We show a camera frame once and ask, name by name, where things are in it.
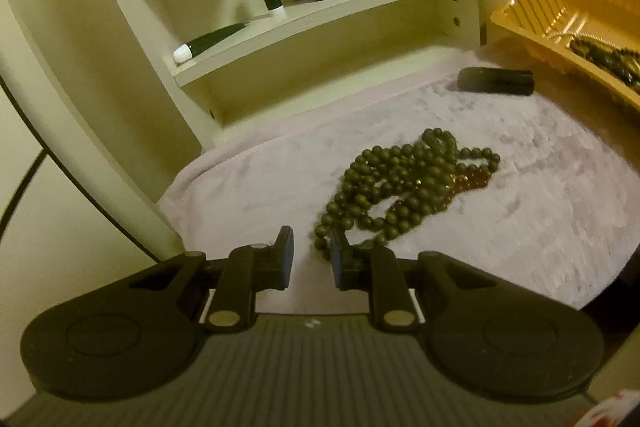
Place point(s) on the cream wooden shelf unit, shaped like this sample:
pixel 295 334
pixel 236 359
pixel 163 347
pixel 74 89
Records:
pixel 96 81

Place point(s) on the orange plastic tray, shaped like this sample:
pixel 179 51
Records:
pixel 549 26

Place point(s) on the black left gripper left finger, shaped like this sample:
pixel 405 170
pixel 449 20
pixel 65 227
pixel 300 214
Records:
pixel 247 271

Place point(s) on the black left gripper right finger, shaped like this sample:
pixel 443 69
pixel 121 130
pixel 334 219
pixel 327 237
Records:
pixel 376 271

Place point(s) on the dark green tube white cap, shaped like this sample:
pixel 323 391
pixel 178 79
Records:
pixel 197 46

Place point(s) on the black rectangular case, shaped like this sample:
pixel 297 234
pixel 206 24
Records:
pixel 496 81

